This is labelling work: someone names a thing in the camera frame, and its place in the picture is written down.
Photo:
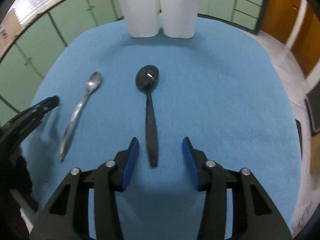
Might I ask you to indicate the silver metal spoon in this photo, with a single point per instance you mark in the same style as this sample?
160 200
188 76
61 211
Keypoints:
91 86

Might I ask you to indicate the black plastic spoon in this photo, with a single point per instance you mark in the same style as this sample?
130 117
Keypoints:
145 80

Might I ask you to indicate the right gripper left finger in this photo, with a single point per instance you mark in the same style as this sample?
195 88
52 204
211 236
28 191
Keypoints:
65 216

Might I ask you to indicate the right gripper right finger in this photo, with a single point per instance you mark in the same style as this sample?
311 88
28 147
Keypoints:
255 216

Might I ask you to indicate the brown wooden door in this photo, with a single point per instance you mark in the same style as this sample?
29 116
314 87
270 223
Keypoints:
306 46
280 17

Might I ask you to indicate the white double utensil holder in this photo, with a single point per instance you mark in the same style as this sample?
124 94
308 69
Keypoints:
145 18

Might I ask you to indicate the blue table mat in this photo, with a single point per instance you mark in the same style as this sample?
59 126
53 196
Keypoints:
218 88

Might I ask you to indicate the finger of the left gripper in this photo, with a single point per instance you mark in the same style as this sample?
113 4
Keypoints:
20 126

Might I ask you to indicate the black glass cabinet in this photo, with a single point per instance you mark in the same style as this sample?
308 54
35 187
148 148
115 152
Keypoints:
312 101

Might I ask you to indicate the green lower kitchen cabinets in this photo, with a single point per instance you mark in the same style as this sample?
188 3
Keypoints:
31 51

